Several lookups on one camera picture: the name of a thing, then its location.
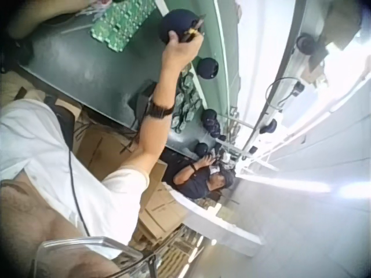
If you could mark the stack of flat cardboard cartons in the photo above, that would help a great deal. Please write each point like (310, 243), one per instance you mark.
(160, 210)

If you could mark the green circuit board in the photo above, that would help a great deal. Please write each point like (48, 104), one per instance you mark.
(121, 26)

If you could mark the overhead metal rack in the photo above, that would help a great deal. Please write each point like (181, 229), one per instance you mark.
(292, 78)

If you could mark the black box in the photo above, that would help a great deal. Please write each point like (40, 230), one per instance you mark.
(142, 97)

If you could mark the black wrist band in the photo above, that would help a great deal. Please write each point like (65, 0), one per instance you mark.
(160, 109)

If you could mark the pile of small circuit boards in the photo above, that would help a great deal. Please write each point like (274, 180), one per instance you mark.
(185, 100)

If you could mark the brown cardboard carton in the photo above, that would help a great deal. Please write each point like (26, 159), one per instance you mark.
(101, 144)

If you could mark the person's right hand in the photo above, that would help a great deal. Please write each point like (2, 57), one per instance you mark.
(179, 55)

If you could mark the brown yellow hand tool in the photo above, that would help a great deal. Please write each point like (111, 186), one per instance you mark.
(197, 26)

